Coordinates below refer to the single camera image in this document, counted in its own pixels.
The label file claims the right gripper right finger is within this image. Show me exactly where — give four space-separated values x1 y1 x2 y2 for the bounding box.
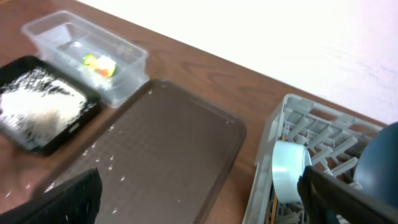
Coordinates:
297 166 397 224

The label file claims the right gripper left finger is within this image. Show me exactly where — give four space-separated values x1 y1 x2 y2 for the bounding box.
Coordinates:
1 168 103 224

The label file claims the light blue rice bowl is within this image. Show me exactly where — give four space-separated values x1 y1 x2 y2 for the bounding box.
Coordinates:
272 141 312 203

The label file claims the blue plate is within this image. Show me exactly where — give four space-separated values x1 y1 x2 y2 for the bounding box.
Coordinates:
354 123 397 208

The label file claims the white tissue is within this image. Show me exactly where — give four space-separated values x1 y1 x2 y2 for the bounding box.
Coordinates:
96 55 116 75

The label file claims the yellow green snack wrapper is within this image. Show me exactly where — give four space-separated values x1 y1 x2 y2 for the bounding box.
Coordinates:
82 54 115 78

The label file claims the wooden chopstick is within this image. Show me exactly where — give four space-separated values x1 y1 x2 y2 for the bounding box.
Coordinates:
266 195 278 224

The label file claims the grey dishwasher rack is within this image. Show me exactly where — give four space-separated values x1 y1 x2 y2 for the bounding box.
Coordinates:
243 94 382 223

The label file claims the black waste tray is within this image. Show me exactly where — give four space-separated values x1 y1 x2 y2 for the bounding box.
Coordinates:
1 55 101 156

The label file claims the brown serving tray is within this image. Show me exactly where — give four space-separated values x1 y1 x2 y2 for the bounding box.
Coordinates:
36 80 246 224

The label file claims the spilled rice pile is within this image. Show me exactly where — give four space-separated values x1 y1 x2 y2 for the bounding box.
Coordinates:
1 67 95 151

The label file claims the clear plastic bin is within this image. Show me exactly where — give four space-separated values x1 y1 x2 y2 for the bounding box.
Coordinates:
21 11 149 108

